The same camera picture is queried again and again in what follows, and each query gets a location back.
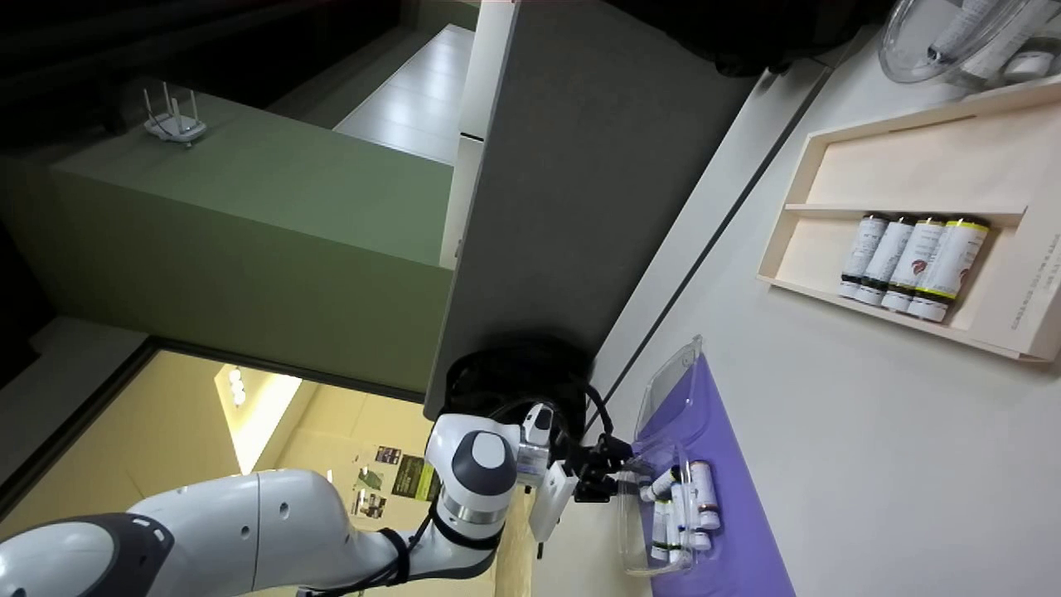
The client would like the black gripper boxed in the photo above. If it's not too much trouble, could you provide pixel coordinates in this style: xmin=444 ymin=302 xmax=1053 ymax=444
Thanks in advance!
xmin=566 ymin=434 xmax=652 ymax=507

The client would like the white bottle black band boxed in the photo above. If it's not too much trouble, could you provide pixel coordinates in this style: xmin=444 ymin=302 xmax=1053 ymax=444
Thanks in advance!
xmin=672 ymin=527 xmax=716 ymax=570
xmin=646 ymin=502 xmax=677 ymax=569
xmin=672 ymin=475 xmax=702 ymax=540
xmin=691 ymin=457 xmax=723 ymax=533
xmin=642 ymin=469 xmax=688 ymax=506

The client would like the white bottle black cap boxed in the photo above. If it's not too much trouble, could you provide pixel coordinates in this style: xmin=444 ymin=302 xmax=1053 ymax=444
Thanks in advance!
xmin=835 ymin=210 xmax=893 ymax=304
xmin=860 ymin=213 xmax=919 ymax=313

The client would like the white bottle red label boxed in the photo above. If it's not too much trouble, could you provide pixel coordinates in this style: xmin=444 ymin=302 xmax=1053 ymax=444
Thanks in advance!
xmin=879 ymin=213 xmax=948 ymax=319

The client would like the white bottle yellow cap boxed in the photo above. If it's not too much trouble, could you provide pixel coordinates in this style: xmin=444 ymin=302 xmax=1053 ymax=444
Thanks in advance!
xmin=902 ymin=217 xmax=996 ymax=329

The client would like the purple mat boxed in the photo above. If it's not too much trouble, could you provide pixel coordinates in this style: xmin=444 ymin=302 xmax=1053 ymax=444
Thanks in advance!
xmin=628 ymin=351 xmax=798 ymax=597

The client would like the grey partition panel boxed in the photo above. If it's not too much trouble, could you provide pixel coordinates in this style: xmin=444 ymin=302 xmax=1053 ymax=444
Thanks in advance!
xmin=422 ymin=0 xmax=769 ymax=404

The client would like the green cabinet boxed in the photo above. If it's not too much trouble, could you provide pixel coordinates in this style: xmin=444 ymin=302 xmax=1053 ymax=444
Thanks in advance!
xmin=48 ymin=89 xmax=462 ymax=399

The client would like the light wooden shelf tray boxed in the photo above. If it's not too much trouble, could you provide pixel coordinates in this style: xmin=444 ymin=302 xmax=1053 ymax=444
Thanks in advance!
xmin=755 ymin=81 xmax=1061 ymax=375

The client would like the white electric fan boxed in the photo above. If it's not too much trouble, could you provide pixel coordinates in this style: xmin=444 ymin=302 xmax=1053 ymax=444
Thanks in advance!
xmin=877 ymin=0 xmax=1061 ymax=89

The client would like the white wifi router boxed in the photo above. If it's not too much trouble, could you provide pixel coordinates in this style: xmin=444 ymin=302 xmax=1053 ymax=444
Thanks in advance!
xmin=135 ymin=78 xmax=212 ymax=151

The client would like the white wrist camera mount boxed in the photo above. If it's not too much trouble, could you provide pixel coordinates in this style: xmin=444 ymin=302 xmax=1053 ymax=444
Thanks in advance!
xmin=528 ymin=457 xmax=582 ymax=546

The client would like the dark wall poster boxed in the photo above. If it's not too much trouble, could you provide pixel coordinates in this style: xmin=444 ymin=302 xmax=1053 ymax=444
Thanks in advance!
xmin=347 ymin=440 xmax=438 ymax=525

